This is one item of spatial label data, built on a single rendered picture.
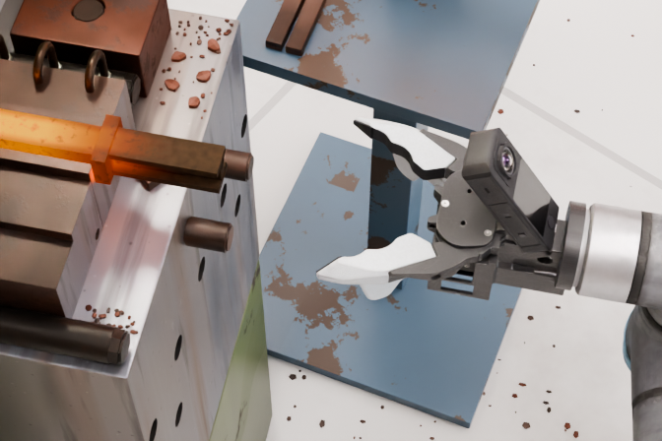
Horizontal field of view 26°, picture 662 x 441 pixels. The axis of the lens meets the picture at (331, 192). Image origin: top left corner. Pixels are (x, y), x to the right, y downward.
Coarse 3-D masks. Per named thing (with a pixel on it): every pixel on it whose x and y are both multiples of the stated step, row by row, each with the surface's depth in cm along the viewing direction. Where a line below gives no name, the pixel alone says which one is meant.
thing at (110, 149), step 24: (0, 120) 118; (24, 120) 118; (48, 120) 118; (120, 120) 117; (0, 144) 117; (24, 144) 116; (48, 144) 116; (72, 144) 116; (96, 144) 116; (120, 144) 116; (144, 144) 116; (168, 144) 116; (192, 144) 116; (96, 168) 116; (120, 168) 117; (144, 168) 117; (168, 168) 115; (192, 168) 114; (216, 168) 114; (216, 192) 117
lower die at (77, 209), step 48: (0, 96) 121; (48, 96) 121; (96, 96) 121; (0, 192) 116; (48, 192) 116; (96, 192) 119; (0, 240) 115; (48, 240) 115; (96, 240) 121; (0, 288) 114; (48, 288) 112
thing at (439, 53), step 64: (256, 0) 159; (384, 0) 159; (448, 0) 159; (512, 0) 159; (256, 64) 155; (320, 64) 154; (384, 64) 154; (448, 64) 154; (512, 64) 156; (448, 128) 151
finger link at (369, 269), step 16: (400, 240) 112; (416, 240) 112; (352, 256) 111; (368, 256) 111; (384, 256) 111; (400, 256) 111; (416, 256) 111; (432, 256) 111; (320, 272) 111; (336, 272) 111; (352, 272) 111; (368, 272) 110; (384, 272) 110; (368, 288) 113; (384, 288) 114
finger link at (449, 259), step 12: (444, 252) 111; (456, 252) 111; (468, 252) 111; (420, 264) 111; (432, 264) 111; (444, 264) 111; (456, 264) 111; (396, 276) 111; (408, 276) 111; (420, 276) 111; (432, 276) 111; (444, 276) 111
